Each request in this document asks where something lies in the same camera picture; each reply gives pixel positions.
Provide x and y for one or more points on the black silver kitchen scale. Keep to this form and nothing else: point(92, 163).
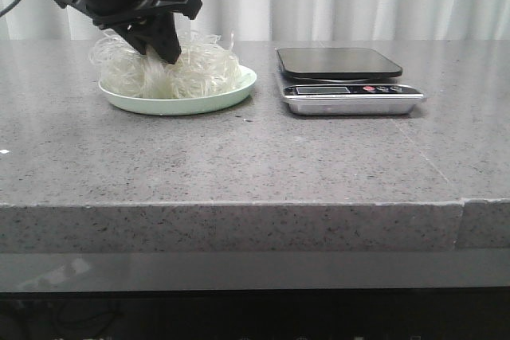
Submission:
point(343, 81)

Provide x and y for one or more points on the light green round plate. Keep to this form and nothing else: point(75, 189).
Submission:
point(192, 106)

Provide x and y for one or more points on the white vermicelli noodle bundle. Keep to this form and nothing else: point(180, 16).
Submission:
point(203, 68)

